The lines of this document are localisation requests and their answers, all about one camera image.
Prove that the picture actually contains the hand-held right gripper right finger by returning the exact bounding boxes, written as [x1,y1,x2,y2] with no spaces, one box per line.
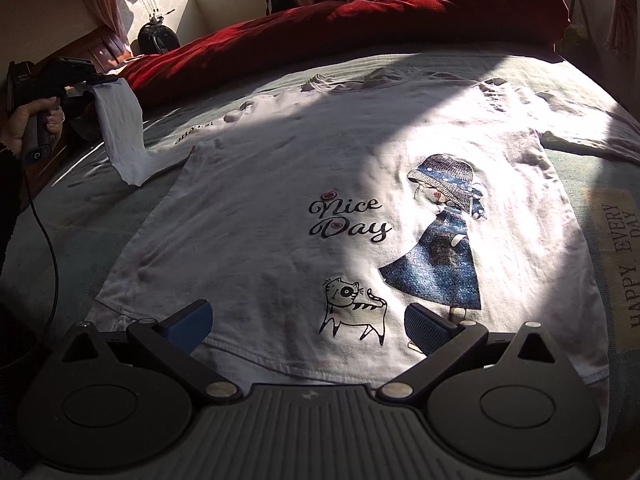
[376,302,561,402]

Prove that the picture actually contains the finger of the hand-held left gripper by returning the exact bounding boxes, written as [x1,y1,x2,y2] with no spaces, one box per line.
[65,92,100,133]
[75,71,123,92]

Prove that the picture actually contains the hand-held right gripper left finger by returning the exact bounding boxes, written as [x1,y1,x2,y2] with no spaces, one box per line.
[60,299,242,402]

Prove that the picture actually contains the white t-shirt with black lettering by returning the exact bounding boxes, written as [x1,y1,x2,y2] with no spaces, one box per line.
[92,80,311,188]

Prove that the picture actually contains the white t-shirt with girl print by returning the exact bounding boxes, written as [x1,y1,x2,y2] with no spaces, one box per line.
[95,67,640,391]

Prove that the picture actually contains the person's left forearm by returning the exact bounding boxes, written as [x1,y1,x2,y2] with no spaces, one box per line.
[0,150,31,281]

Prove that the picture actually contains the person's left hand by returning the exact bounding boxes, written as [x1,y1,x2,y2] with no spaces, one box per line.
[0,97,66,156]

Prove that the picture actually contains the wooden headboard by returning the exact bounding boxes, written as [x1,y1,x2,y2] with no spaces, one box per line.
[7,25,135,201]

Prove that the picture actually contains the black backpack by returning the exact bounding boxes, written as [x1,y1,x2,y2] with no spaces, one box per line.
[137,10,178,56]

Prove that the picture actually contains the pink curtain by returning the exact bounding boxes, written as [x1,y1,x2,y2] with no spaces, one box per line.
[112,0,133,51]
[605,0,640,68]

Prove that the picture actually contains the green plaid bed sheet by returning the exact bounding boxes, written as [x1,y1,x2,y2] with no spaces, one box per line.
[0,52,640,461]

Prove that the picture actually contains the red quilt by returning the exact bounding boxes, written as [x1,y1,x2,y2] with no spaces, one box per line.
[117,0,572,108]

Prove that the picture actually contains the yellow plastic bag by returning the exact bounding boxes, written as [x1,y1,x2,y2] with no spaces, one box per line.
[565,22,593,53]

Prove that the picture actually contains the metal drying rack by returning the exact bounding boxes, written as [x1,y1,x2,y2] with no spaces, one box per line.
[562,0,596,56]

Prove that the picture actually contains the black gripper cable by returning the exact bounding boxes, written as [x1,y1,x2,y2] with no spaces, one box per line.
[0,160,63,376]

